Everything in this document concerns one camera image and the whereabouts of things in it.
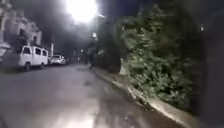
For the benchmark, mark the grey asphalt road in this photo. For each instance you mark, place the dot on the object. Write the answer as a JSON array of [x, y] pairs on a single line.
[[60, 96]]

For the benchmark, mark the green hedge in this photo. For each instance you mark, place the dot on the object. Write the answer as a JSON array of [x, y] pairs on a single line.
[[156, 56]]

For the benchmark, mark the pale concrete kerb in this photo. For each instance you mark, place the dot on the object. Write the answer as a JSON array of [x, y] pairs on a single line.
[[153, 103]]

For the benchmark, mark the person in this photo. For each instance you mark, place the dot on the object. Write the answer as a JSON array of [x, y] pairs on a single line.
[[90, 57]]

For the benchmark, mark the pole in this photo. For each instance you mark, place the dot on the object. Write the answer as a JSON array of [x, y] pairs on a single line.
[[52, 49]]

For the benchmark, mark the white car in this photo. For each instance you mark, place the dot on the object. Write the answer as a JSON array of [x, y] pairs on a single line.
[[57, 59]]

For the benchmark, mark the white van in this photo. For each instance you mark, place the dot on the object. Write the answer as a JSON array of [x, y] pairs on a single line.
[[31, 56]]

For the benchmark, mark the pale building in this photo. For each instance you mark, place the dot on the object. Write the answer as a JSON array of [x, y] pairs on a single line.
[[20, 28]]

